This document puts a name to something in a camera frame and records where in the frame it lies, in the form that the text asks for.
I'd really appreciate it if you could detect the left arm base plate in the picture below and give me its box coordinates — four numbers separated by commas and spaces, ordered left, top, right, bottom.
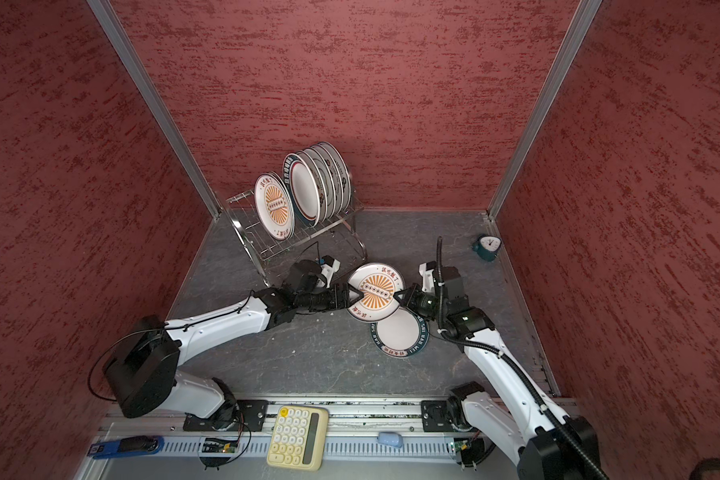
183, 399, 269, 434

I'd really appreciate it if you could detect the aluminium corner post right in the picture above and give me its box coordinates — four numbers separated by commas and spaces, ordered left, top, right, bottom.
487, 0, 602, 222

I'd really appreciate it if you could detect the aluminium corner post left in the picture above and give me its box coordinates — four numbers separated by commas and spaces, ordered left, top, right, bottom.
87, 0, 223, 221

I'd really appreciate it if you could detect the aluminium corner post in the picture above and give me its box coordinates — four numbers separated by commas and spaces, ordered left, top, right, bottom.
87, 0, 223, 221
487, 0, 602, 222

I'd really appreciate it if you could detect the stainless steel dish rack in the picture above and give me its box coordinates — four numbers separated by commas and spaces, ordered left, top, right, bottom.
226, 190, 368, 286

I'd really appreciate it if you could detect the black corrugated cable hose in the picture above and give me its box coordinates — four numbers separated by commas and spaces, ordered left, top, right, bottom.
434, 236, 610, 480

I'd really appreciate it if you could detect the right circuit board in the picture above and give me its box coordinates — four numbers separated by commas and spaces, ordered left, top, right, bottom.
451, 439, 471, 456

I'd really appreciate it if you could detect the orange patterned plate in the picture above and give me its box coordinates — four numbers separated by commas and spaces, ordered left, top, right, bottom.
348, 263, 406, 323
254, 173, 295, 241

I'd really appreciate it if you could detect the yellow calculator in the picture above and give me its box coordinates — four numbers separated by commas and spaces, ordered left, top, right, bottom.
266, 405, 330, 471

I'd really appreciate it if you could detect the small blue eraser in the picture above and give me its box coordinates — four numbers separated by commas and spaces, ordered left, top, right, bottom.
377, 432, 404, 449

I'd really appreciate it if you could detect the red green rimmed plate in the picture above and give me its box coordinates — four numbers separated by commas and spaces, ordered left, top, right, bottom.
283, 153, 325, 226

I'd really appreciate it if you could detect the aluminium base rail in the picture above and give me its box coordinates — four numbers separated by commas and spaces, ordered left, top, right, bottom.
89, 385, 504, 467

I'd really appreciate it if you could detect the left circuit board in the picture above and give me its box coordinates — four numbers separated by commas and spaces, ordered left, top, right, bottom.
201, 438, 239, 455

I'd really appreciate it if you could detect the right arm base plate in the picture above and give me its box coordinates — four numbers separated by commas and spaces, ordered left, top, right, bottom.
420, 400, 455, 433

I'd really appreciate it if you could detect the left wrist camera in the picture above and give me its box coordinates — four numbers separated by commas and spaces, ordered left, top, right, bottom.
318, 255, 341, 288

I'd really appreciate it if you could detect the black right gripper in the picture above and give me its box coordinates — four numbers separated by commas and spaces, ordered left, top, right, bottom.
393, 282, 448, 320

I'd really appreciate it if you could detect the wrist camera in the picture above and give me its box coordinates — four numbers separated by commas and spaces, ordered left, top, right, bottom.
318, 255, 341, 288
419, 261, 439, 295

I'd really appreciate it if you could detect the blue stapler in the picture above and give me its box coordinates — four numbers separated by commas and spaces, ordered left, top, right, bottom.
87, 435, 165, 460

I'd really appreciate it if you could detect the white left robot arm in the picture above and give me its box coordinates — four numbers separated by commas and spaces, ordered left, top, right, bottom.
102, 256, 365, 431

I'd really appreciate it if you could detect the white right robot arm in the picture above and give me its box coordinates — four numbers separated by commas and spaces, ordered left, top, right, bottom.
394, 285, 607, 479

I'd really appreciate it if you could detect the green white alarm clock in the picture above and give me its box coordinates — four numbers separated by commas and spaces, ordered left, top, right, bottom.
472, 235, 502, 262

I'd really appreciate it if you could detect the green rimmed plate outermost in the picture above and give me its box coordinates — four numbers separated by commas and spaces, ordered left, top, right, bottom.
318, 142, 353, 211

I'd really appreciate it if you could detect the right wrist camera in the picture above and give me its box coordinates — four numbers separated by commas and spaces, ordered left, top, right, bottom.
419, 261, 439, 295

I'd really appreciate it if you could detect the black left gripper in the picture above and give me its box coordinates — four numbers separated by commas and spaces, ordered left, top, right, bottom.
297, 282, 364, 310

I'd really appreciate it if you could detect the circuit board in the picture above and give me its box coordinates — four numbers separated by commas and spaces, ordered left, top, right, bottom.
451, 439, 471, 456
201, 438, 239, 455

